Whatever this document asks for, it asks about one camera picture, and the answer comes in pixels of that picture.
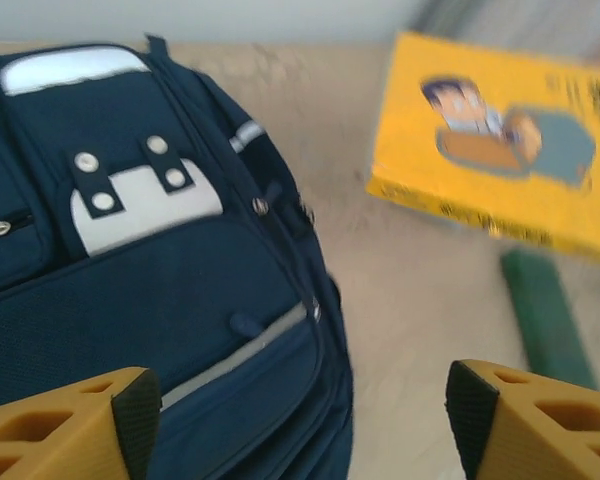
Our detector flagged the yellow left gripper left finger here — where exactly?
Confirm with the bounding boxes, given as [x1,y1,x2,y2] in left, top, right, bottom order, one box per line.
[0,366,162,480]

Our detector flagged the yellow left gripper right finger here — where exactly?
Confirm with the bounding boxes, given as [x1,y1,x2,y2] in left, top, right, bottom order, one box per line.
[444,358,600,480]

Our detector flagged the green notebook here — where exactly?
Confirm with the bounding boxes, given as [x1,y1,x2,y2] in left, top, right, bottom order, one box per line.
[499,249,600,391]

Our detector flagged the navy blue backpack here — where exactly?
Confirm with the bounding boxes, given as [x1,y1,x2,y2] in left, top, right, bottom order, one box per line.
[0,33,356,480]

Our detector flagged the yellow cartoon cover book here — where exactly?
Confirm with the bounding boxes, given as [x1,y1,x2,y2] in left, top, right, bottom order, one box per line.
[364,30,600,271]

